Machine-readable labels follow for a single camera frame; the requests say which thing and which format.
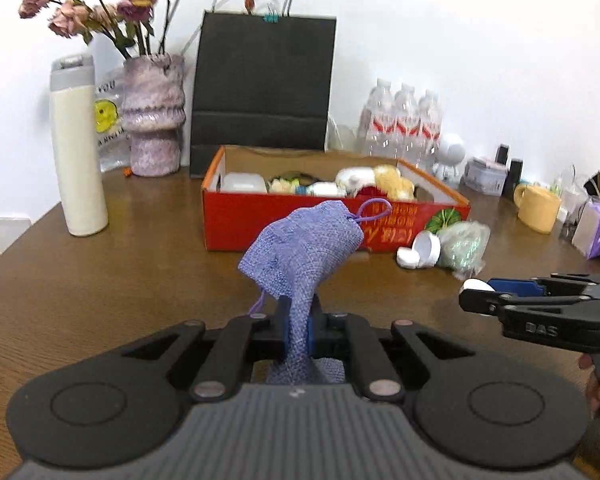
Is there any purple woven drawstring pouch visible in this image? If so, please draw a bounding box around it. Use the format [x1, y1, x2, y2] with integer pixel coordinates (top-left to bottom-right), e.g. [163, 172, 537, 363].
[237, 198, 394, 386]

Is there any clear water bottle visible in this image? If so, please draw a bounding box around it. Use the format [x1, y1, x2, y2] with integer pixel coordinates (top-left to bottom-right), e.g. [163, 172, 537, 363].
[392, 82, 422, 166]
[364, 78, 396, 159]
[417, 89, 442, 171]

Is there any white booklet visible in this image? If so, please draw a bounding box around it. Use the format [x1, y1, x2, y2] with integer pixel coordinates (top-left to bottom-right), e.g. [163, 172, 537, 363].
[0, 216, 34, 277]

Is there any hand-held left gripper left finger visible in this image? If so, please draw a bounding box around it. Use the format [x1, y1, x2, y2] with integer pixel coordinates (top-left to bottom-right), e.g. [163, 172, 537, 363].
[122, 296, 293, 403]

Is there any small white bottle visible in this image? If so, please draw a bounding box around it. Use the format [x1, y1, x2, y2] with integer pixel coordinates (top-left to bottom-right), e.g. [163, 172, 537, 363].
[305, 183, 349, 199]

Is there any purple tissue pack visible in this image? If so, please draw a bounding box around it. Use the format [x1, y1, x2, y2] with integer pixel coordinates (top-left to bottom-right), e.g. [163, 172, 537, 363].
[571, 198, 600, 260]

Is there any cream thermos bottle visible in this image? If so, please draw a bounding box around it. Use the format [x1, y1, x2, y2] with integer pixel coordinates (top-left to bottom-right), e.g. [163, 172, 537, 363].
[49, 54, 109, 237]

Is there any white plastic box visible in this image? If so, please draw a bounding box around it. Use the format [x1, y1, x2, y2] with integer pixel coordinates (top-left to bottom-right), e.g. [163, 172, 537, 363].
[220, 172, 269, 195]

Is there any grey tin box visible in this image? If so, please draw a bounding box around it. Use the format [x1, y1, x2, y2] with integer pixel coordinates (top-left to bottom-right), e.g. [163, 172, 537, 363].
[464, 156, 509, 196]

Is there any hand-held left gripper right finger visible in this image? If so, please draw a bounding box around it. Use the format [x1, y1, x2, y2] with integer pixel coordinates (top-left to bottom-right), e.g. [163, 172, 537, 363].
[307, 294, 474, 403]

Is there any black paper bag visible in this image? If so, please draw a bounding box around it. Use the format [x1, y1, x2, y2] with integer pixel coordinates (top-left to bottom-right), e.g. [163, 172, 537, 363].
[189, 0, 338, 180]

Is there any red cardboard box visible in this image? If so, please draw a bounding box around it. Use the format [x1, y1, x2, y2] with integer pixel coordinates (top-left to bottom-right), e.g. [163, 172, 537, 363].
[201, 145, 472, 253]

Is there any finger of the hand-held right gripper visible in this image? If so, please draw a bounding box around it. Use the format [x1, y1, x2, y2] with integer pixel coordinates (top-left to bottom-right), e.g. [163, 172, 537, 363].
[458, 287, 600, 317]
[486, 273, 600, 298]

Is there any white robot figure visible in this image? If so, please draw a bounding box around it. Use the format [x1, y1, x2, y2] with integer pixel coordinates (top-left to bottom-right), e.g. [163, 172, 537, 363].
[436, 132, 466, 184]

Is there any yellow plush toy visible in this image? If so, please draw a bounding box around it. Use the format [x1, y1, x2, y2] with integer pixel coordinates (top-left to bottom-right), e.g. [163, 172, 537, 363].
[373, 164, 416, 201]

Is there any wooden desktop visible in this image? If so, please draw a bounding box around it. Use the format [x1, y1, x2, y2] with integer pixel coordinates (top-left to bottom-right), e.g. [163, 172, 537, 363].
[0, 160, 600, 480]

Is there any white plush toy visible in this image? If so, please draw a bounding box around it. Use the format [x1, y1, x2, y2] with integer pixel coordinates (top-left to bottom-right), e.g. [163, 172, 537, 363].
[336, 166, 376, 194]

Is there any yellow mug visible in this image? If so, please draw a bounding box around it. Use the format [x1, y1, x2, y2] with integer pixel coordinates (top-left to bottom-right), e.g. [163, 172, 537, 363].
[513, 183, 563, 235]

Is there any clear plastic wrap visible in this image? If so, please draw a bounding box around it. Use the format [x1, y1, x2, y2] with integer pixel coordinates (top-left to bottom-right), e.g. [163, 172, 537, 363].
[327, 115, 362, 152]

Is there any clear plastic container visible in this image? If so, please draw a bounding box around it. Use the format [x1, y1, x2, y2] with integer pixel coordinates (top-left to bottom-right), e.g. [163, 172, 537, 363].
[550, 164, 589, 226]

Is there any clear printed plastic bag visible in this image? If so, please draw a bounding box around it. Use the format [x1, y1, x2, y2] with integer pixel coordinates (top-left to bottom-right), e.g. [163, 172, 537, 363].
[91, 35, 133, 174]

